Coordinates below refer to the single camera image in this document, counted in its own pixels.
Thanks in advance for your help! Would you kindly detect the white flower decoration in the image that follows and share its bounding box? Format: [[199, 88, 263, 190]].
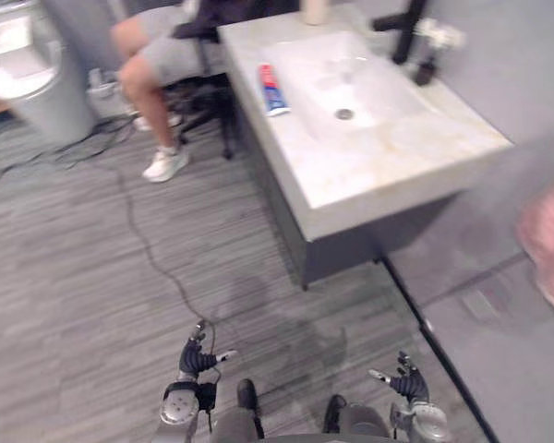
[[417, 18, 466, 50]]

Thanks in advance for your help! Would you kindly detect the beige cup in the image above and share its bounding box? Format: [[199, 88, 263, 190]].
[[302, 0, 329, 26]]

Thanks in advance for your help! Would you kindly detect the silver left robot leg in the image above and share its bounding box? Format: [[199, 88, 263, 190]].
[[210, 378, 265, 443]]

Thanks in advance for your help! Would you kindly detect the silver right robot leg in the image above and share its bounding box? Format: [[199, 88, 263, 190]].
[[321, 394, 391, 439]]

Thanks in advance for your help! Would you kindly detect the black faucet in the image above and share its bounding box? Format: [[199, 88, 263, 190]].
[[371, 0, 428, 66]]

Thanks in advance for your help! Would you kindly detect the silver robot leg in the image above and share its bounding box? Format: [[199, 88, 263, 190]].
[[210, 378, 265, 443], [321, 394, 391, 439]]

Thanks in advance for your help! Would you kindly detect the black office chair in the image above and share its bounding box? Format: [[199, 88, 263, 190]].
[[159, 34, 235, 161]]

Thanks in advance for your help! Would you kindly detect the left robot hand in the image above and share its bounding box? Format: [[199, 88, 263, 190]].
[[178, 321, 238, 381]]

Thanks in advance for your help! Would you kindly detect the dark glass soap bottle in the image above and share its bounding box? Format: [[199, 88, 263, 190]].
[[414, 48, 440, 88]]

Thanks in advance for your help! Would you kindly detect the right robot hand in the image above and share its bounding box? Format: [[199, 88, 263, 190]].
[[367, 351, 430, 403]]

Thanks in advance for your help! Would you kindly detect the dark grey vanity cabinet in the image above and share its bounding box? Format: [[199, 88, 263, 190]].
[[230, 73, 463, 291]]

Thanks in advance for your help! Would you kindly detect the white toilet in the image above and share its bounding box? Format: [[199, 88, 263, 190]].
[[0, 0, 98, 145]]

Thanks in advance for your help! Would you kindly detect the white power strip box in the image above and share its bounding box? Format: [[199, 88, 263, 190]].
[[85, 68, 138, 120]]

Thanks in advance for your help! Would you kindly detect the black floor cable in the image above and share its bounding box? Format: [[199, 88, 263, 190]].
[[0, 117, 218, 356]]

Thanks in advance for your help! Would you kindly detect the marble washbasin countertop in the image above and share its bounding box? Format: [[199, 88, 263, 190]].
[[216, 11, 514, 242]]

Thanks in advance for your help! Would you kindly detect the person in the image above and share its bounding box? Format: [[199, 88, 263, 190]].
[[109, 0, 301, 184]]

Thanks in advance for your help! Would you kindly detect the red blue toothpaste tube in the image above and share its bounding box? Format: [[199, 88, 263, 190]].
[[258, 63, 291, 118]]

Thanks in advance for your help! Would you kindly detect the pink towel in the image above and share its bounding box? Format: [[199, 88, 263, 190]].
[[516, 173, 554, 329]]

